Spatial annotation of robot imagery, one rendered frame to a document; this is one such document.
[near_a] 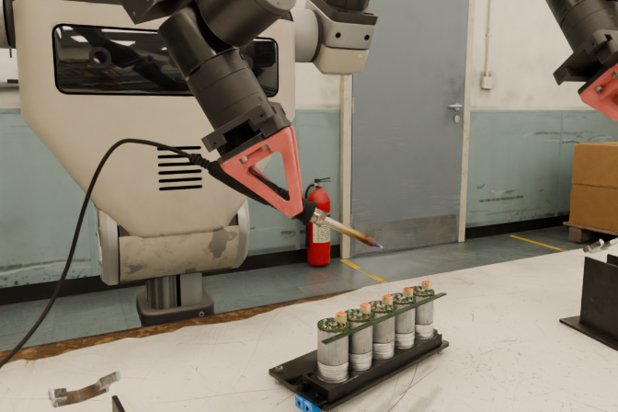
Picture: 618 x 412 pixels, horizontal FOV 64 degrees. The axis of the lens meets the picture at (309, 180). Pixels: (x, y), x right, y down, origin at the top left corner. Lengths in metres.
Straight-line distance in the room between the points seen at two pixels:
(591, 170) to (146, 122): 3.75
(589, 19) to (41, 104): 0.62
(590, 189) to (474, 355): 3.72
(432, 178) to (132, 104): 3.15
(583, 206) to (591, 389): 3.77
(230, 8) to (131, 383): 0.32
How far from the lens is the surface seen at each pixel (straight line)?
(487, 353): 0.52
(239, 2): 0.41
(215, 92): 0.44
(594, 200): 4.19
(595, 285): 0.59
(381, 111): 3.40
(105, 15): 0.70
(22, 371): 0.53
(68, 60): 0.69
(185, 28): 0.45
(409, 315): 0.45
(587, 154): 4.20
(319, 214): 0.46
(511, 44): 4.27
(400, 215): 3.57
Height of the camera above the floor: 0.97
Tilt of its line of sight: 8 degrees down
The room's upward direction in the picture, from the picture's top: straight up
